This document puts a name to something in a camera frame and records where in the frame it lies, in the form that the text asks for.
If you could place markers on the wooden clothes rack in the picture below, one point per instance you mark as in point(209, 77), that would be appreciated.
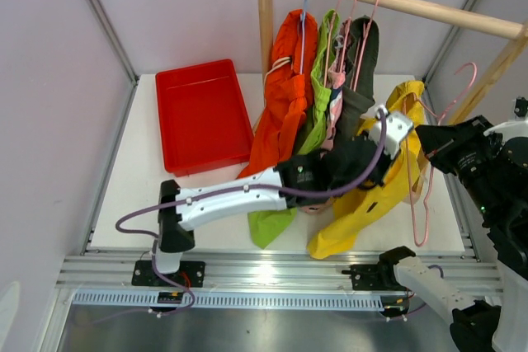
point(515, 33)

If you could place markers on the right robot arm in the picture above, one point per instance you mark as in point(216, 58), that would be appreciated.
point(500, 196)

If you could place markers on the blue wire hanger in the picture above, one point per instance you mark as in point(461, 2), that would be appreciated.
point(305, 1)

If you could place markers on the red plastic tray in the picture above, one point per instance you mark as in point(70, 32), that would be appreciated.
point(203, 119)

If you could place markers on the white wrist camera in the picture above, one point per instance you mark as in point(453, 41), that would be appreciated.
point(515, 127)
point(398, 126)

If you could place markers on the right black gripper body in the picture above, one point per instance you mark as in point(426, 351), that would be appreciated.
point(465, 152)

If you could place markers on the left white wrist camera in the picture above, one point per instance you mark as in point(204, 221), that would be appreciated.
point(398, 126)

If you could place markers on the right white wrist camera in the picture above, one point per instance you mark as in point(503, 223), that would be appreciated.
point(515, 127)

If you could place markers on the dark olive shorts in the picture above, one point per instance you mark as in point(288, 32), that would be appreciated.
point(355, 104)

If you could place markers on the slotted cable duct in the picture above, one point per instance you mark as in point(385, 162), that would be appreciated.
point(131, 298)

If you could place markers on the yellow shorts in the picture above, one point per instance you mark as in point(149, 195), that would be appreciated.
point(358, 209)

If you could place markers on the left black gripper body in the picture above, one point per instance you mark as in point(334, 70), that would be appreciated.
point(376, 177)

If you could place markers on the orange shorts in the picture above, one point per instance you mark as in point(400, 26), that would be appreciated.
point(288, 93)

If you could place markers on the pink patterned shorts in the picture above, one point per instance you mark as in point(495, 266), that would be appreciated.
point(327, 101)

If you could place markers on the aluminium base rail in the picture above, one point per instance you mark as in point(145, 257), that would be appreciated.
point(280, 273)

